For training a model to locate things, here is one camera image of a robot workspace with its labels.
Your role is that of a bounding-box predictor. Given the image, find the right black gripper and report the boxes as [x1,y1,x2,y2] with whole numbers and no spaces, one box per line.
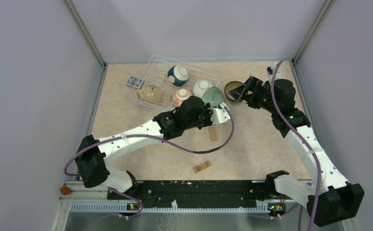
[228,76,279,114]

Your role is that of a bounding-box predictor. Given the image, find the dark blue bowl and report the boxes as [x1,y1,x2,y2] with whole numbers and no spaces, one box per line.
[224,81,247,103]

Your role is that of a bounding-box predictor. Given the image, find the celadon green bowl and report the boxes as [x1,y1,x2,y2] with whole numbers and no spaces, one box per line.
[201,87,225,107]

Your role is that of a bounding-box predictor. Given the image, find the blue bowl white dots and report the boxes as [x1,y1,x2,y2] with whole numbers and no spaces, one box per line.
[167,65,189,87]

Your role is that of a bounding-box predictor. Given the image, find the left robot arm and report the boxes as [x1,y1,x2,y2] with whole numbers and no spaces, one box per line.
[74,96,213,199]

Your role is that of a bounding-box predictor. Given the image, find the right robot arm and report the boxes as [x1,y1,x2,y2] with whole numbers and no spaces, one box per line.
[224,76,364,227]

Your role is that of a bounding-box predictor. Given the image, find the white bowl orange pattern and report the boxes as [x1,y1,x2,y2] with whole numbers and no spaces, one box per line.
[172,88,193,107]

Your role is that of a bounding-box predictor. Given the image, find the light wooden block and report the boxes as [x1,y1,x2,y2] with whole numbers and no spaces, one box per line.
[209,127,218,141]

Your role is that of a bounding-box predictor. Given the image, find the plain white bowl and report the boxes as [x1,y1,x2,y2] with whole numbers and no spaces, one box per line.
[192,80,213,98]

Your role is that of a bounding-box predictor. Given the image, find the beige ceramic mug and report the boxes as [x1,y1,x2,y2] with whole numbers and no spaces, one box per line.
[137,85,162,104]

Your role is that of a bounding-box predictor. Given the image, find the tan wooden arch block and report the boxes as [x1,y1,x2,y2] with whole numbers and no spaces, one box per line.
[193,160,211,173]

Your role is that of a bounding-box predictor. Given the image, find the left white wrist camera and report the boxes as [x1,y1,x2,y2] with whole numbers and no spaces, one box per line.
[210,107,231,125]

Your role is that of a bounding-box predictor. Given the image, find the white wire dish rack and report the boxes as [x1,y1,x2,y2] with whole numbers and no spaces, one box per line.
[129,55,223,113]

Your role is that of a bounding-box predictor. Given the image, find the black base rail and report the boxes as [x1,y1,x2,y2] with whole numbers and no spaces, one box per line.
[125,180,285,209]

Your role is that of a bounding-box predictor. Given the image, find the orange block on frame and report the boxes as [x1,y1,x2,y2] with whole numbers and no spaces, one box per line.
[60,186,71,195]

